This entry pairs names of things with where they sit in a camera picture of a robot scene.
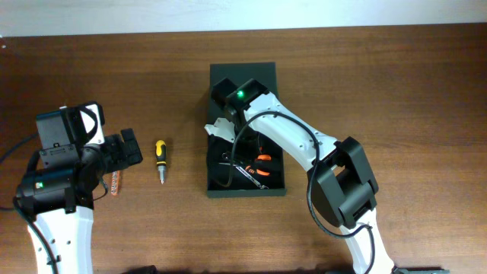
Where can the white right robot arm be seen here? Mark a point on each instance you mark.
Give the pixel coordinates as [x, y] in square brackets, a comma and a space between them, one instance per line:
[341, 186]

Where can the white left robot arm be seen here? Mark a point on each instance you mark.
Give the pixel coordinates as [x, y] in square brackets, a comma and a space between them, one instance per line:
[55, 196]

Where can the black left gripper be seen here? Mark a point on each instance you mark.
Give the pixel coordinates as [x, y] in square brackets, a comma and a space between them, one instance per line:
[122, 159]

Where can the silver ring wrench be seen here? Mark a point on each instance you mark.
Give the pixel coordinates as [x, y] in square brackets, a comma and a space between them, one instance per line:
[245, 172]

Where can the yellow black stubby screwdriver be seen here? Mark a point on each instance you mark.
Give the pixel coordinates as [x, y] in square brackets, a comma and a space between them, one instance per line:
[161, 159]

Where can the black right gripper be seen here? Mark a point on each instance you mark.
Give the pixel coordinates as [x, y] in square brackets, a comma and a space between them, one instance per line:
[240, 151]

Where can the orange black long-nose pliers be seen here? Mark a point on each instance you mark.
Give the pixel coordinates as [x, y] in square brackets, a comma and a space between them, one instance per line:
[262, 165]

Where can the black open box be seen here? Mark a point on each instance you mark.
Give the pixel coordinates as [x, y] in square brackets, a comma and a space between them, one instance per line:
[239, 73]

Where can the orange socket bit rail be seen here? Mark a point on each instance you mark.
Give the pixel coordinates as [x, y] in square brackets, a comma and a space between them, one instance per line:
[115, 182]

